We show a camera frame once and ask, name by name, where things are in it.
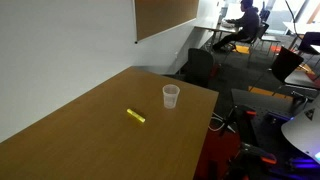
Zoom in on brown cork pin board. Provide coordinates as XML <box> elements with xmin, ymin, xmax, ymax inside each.
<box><xmin>133</xmin><ymin>0</ymin><xmax>200</xmax><ymax>44</ymax></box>

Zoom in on translucent plastic measuring cup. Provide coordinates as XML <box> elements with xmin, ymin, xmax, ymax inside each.
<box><xmin>162</xmin><ymin>84</ymin><xmax>181</xmax><ymax>110</ymax></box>

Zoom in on black chair with metal legs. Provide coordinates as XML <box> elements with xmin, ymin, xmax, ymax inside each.
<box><xmin>246</xmin><ymin>22</ymin><xmax>282</xmax><ymax>56</ymax></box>

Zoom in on black clamp with orange handle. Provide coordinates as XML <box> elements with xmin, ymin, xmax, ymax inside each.
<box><xmin>238</xmin><ymin>142</ymin><xmax>278</xmax><ymax>166</ymax></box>
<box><xmin>233</xmin><ymin>104</ymin><xmax>258</xmax><ymax>134</ymax></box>

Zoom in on white cable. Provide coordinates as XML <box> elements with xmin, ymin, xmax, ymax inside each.
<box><xmin>208</xmin><ymin>112</ymin><xmax>236</xmax><ymax>134</ymax></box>

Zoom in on yellow highlighter marker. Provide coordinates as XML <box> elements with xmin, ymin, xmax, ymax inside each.
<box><xmin>126</xmin><ymin>108</ymin><xmax>147</xmax><ymax>124</ymax></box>

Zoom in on grey background desk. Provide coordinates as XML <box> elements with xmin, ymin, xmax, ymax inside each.
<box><xmin>194</xmin><ymin>21</ymin><xmax>241</xmax><ymax>35</ymax></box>

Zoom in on black angular shell chair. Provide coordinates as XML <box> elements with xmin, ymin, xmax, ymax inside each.
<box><xmin>270</xmin><ymin>46</ymin><xmax>305</xmax><ymax>84</ymax></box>

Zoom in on black fabric office chair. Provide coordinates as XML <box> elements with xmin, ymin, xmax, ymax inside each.
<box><xmin>184</xmin><ymin>47</ymin><xmax>215</xmax><ymax>88</ymax></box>

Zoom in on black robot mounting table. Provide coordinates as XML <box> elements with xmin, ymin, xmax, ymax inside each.
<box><xmin>230</xmin><ymin>88</ymin><xmax>320</xmax><ymax>180</ymax></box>

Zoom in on seated person in dark hoodie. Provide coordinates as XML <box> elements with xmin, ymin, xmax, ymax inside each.
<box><xmin>212</xmin><ymin>0</ymin><xmax>261</xmax><ymax>52</ymax></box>

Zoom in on white background table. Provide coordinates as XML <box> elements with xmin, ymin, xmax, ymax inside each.
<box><xmin>283</xmin><ymin>20</ymin><xmax>320</xmax><ymax>36</ymax></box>

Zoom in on white round-edged table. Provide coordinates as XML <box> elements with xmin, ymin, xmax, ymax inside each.
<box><xmin>284</xmin><ymin>69</ymin><xmax>320</xmax><ymax>90</ymax></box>

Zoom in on dark blue chair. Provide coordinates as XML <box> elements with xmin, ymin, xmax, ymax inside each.
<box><xmin>297</xmin><ymin>31</ymin><xmax>320</xmax><ymax>56</ymax></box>

